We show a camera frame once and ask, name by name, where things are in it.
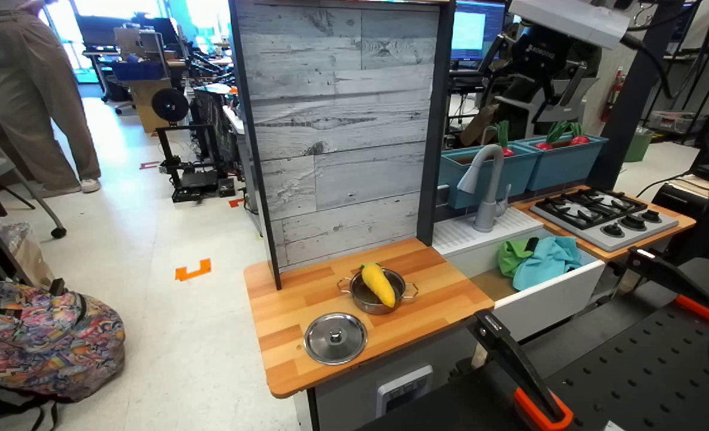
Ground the grey cabinet with white handle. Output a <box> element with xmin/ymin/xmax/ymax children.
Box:
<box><xmin>292</xmin><ymin>322</ymin><xmax>484</xmax><ymax>431</ymax></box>

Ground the white chair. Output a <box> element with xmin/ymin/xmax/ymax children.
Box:
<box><xmin>493</xmin><ymin>79</ymin><xmax>602</xmax><ymax>142</ymax></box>

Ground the standing person in khaki trousers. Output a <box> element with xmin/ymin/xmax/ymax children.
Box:
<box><xmin>0</xmin><ymin>0</ymin><xmax>103</xmax><ymax>199</ymax></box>

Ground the green toy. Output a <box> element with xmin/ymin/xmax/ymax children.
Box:
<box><xmin>492</xmin><ymin>117</ymin><xmax>516</xmax><ymax>152</ymax></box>
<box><xmin>544</xmin><ymin>117</ymin><xmax>584</xmax><ymax>148</ymax></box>

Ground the black perforated table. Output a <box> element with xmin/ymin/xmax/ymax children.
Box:
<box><xmin>352</xmin><ymin>256</ymin><xmax>709</xmax><ymax>431</ymax></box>

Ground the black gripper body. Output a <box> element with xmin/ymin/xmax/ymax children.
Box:
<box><xmin>499</xmin><ymin>32</ymin><xmax>602</xmax><ymax>95</ymax></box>

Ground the light blue cloth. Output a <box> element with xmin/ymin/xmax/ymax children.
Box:
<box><xmin>511</xmin><ymin>235</ymin><xmax>597</xmax><ymax>293</ymax></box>

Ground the black orange-tipped clamp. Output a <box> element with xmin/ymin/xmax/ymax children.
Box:
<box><xmin>464</xmin><ymin>310</ymin><xmax>578</xmax><ymax>431</ymax></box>
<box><xmin>623</xmin><ymin>247</ymin><xmax>709</xmax><ymax>325</ymax></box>

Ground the green cloth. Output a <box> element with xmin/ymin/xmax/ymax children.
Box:
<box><xmin>493</xmin><ymin>235</ymin><xmax>542</xmax><ymax>282</ymax></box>

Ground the computer monitor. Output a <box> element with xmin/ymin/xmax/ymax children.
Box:
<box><xmin>449</xmin><ymin>0</ymin><xmax>509</xmax><ymax>68</ymax></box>

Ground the grey toy tap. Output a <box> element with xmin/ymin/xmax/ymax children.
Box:
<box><xmin>456</xmin><ymin>142</ymin><xmax>516</xmax><ymax>235</ymax></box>

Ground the round metal pot lid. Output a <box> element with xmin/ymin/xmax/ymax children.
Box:
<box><xmin>302</xmin><ymin>310</ymin><xmax>369</xmax><ymax>367</ymax></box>

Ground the grey office chair base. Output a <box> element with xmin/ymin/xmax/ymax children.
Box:
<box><xmin>0</xmin><ymin>110</ymin><xmax>68</xmax><ymax>241</ymax></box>

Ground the black filament spool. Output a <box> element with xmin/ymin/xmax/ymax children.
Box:
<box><xmin>151</xmin><ymin>83</ymin><xmax>193</xmax><ymax>124</ymax></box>

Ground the grey wood-pattern back panel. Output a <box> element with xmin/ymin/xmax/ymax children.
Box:
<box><xmin>227</xmin><ymin>0</ymin><xmax>457</xmax><ymax>293</ymax></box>

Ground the black 3D printer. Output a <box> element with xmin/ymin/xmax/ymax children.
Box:
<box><xmin>157</xmin><ymin>117</ymin><xmax>238</xmax><ymax>204</ymax></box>

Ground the grey toy stove hob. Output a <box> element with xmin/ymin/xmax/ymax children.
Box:
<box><xmin>529</xmin><ymin>186</ymin><xmax>680</xmax><ymax>253</ymax></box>

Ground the teal plastic bin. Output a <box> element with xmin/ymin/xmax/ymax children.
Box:
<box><xmin>520</xmin><ymin>134</ymin><xmax>611</xmax><ymax>195</ymax></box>
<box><xmin>439</xmin><ymin>144</ymin><xmax>542</xmax><ymax>214</ymax></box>

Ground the yellow banana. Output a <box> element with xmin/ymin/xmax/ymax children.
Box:
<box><xmin>357</xmin><ymin>262</ymin><xmax>401</xmax><ymax>312</ymax></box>

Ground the wooden toy kitchen counter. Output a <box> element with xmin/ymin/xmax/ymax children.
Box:
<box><xmin>243</xmin><ymin>238</ymin><xmax>497</xmax><ymax>401</ymax></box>

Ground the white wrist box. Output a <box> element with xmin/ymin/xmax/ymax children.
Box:
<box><xmin>511</xmin><ymin>0</ymin><xmax>633</xmax><ymax>50</ymax></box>

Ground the small metal pot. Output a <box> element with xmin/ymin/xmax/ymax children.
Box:
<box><xmin>338</xmin><ymin>263</ymin><xmax>423</xmax><ymax>316</ymax></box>

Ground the colourful patterned backpack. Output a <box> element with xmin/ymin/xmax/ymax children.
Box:
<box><xmin>0</xmin><ymin>278</ymin><xmax>127</xmax><ymax>404</ymax></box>

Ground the white toy sink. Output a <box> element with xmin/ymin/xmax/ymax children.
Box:
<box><xmin>431</xmin><ymin>208</ymin><xmax>609</xmax><ymax>345</ymax></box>

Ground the small green bin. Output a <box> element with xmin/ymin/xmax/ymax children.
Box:
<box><xmin>623</xmin><ymin>126</ymin><xmax>657</xmax><ymax>166</ymax></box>

